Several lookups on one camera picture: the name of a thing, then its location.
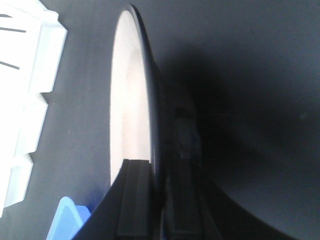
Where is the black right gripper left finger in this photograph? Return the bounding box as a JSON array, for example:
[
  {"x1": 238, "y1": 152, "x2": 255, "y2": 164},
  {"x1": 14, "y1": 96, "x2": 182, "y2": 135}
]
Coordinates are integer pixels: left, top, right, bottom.
[{"x1": 74, "y1": 159, "x2": 161, "y2": 240}]

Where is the beige plate with black rim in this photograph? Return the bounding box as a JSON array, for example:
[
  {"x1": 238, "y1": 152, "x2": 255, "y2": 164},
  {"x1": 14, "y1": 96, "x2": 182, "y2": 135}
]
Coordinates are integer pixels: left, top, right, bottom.
[{"x1": 109, "y1": 4, "x2": 171, "y2": 190}]

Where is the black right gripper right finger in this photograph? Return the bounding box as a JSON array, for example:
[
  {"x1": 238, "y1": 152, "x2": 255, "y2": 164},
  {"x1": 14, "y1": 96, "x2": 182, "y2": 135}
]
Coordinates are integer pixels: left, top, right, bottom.
[{"x1": 164, "y1": 107, "x2": 291, "y2": 240}]

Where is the blue plastic tray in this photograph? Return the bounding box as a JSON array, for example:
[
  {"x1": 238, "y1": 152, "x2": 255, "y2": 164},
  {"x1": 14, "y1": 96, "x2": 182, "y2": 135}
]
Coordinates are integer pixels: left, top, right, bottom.
[{"x1": 46, "y1": 196, "x2": 91, "y2": 240}]

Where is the middle white storage bin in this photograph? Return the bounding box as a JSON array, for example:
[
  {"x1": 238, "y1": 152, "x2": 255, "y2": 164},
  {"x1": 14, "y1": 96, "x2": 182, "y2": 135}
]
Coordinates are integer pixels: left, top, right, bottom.
[{"x1": 0, "y1": 93, "x2": 48, "y2": 210}]

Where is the right white storage bin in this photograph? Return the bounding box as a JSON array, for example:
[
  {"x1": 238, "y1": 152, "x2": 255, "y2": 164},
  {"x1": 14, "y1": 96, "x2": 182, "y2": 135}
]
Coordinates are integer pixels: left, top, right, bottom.
[{"x1": 0, "y1": 0, "x2": 68, "y2": 96}]

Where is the white storage bin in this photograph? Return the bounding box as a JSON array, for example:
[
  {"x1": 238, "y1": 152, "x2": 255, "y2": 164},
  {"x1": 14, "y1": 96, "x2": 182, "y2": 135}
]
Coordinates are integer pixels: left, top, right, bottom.
[
  {"x1": 0, "y1": 93, "x2": 48, "y2": 210},
  {"x1": 0, "y1": 0, "x2": 68, "y2": 96}
]

